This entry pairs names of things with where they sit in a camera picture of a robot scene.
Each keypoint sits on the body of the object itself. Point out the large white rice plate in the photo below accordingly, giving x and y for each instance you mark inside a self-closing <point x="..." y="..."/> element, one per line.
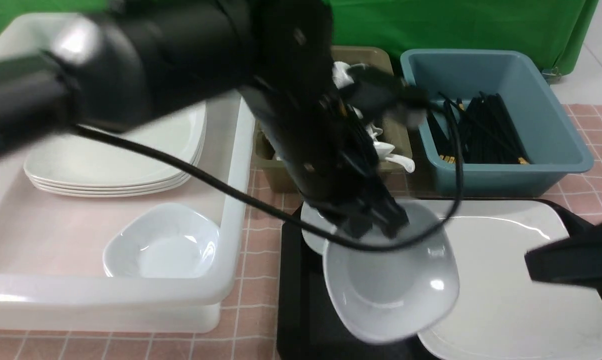
<point x="501" y="314"/>

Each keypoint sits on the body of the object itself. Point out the large white plastic bin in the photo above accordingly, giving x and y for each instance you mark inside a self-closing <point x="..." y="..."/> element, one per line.
<point x="51" y="269"/>

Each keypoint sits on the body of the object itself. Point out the olive spoon bin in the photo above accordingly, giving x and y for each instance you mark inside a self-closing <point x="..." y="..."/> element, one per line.
<point x="272" y="172"/>

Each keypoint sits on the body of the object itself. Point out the white stacked plate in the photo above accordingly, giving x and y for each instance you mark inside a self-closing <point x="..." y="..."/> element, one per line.
<point x="142" y="166"/>
<point x="83" y="157"/>
<point x="179" y="135"/>
<point x="99" y="184"/>

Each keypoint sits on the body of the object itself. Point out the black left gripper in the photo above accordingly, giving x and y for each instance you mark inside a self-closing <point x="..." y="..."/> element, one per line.
<point x="322" y="143"/>

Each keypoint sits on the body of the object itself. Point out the top white stacked plate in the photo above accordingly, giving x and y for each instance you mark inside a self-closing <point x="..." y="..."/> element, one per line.
<point x="179" y="135"/>

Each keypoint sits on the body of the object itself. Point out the pile of white spoons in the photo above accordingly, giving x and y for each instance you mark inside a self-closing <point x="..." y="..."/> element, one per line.
<point x="341" y="79"/>

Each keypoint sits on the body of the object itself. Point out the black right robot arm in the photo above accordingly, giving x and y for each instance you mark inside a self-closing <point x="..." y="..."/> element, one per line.
<point x="572" y="261"/>

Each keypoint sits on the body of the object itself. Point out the white bowl tray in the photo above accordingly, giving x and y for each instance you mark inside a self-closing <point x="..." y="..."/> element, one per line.
<point x="384" y="297"/>
<point x="312" y="216"/>

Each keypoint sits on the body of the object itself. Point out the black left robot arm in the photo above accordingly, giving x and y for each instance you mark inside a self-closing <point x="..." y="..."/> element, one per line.
<point x="113" y="71"/>

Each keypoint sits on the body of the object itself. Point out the pink checkered tablecloth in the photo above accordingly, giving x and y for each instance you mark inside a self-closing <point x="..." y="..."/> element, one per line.
<point x="248" y="315"/>

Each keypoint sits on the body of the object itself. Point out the green backdrop cloth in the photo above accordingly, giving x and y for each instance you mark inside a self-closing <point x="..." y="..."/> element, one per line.
<point x="550" y="32"/>

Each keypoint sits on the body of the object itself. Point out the white ceramic spoon overhanging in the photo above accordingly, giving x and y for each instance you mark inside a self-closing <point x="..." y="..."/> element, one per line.
<point x="407" y="163"/>

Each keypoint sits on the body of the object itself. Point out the black serving tray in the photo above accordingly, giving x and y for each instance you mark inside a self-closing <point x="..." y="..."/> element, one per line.
<point x="308" y="327"/>

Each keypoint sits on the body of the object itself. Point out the bottom white stacked plate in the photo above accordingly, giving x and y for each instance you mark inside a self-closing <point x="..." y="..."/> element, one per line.
<point x="99" y="184"/>

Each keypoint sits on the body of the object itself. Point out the blue chopstick bin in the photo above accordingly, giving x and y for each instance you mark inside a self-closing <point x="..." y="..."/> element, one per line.
<point x="552" y="145"/>

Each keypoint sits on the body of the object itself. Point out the pile of black chopsticks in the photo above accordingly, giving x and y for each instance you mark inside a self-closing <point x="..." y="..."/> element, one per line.
<point x="486" y="131"/>

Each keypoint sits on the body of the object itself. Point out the white bowl in bin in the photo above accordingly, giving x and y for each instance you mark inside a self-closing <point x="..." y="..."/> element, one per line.
<point x="169" y="241"/>

